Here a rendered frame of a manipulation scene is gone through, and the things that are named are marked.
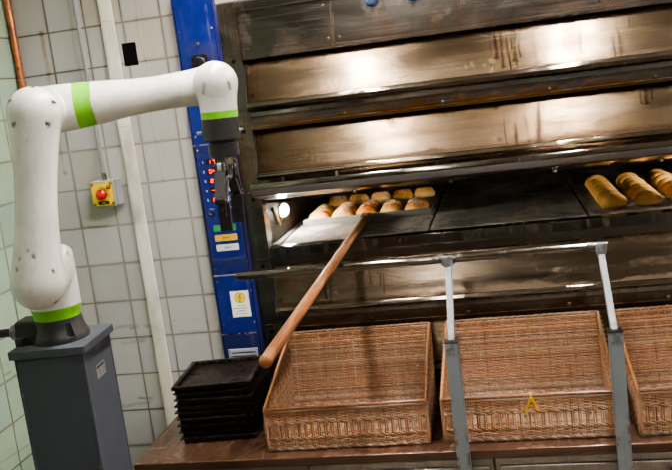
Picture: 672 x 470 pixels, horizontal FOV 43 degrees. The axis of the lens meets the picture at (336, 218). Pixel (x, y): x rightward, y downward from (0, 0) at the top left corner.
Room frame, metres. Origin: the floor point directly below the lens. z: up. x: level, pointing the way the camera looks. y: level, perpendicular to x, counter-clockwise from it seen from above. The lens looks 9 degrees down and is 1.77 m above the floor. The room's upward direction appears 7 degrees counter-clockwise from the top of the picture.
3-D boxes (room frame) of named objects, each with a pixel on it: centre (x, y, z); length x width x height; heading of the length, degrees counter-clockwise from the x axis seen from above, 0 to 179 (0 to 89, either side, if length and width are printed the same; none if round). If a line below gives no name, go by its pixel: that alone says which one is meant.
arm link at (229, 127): (2.15, 0.26, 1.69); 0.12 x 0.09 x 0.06; 83
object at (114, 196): (3.32, 0.87, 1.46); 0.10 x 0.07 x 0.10; 79
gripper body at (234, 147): (2.15, 0.26, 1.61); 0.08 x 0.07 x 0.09; 173
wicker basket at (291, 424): (2.92, 0.01, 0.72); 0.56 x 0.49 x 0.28; 80
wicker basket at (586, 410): (2.80, -0.57, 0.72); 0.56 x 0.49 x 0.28; 78
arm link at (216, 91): (2.16, 0.25, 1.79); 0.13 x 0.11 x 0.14; 8
